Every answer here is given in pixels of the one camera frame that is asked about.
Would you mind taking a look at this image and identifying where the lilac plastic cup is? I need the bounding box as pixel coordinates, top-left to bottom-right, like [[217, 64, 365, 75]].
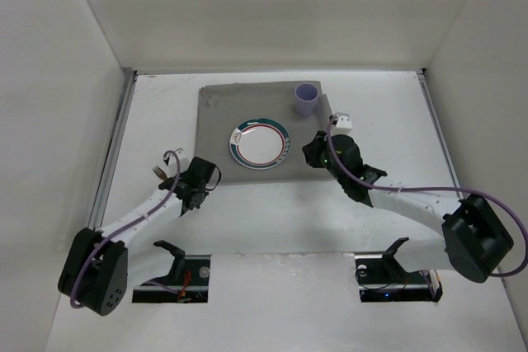
[[294, 83, 318, 117]]

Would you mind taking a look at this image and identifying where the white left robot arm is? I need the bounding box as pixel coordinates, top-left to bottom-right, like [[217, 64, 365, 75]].
[[58, 150, 222, 317]]

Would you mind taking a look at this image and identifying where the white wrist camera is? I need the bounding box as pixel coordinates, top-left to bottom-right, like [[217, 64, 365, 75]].
[[163, 148, 191, 172], [332, 112, 353, 131]]

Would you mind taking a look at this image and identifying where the brown wooden fork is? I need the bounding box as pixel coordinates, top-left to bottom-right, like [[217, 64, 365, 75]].
[[153, 166, 167, 181]]

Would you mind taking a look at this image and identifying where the grey cloth placemat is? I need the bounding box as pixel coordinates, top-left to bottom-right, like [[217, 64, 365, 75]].
[[195, 81, 332, 184]]

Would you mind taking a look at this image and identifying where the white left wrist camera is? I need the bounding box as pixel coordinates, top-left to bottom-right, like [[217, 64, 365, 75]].
[[163, 148, 191, 172]]

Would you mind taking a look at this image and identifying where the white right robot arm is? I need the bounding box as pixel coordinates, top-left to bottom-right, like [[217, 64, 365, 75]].
[[302, 131, 513, 283]]

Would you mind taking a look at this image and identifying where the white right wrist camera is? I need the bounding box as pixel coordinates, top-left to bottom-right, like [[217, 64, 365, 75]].
[[332, 112, 353, 131]]

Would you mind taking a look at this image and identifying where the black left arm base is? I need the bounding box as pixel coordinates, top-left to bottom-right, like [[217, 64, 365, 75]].
[[129, 240, 211, 304]]

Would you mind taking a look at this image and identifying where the white plate green rim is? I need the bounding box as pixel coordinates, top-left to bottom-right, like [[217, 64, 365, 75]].
[[229, 117, 291, 171]]

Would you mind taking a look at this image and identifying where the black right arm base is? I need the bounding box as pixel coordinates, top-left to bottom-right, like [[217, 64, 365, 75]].
[[355, 237, 443, 303]]

